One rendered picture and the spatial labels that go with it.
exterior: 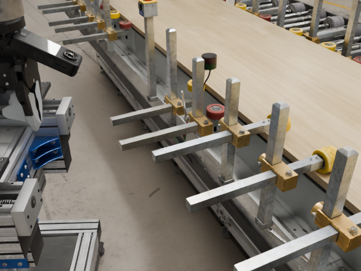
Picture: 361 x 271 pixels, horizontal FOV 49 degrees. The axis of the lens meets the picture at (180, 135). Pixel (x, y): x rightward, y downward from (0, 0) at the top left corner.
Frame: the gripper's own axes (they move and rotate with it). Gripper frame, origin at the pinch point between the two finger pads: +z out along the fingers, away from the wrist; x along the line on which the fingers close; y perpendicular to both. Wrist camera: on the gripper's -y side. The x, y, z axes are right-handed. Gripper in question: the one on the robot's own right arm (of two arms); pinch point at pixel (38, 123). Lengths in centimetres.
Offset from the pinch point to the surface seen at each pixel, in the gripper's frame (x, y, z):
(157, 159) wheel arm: -38, -20, 37
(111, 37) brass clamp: -184, 12, 48
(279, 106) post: -31, -55, 15
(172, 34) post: -99, -26, 17
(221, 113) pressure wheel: -74, -45, 41
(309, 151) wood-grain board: -46, -72, 42
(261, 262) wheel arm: 5, -45, 36
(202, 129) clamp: -69, -37, 46
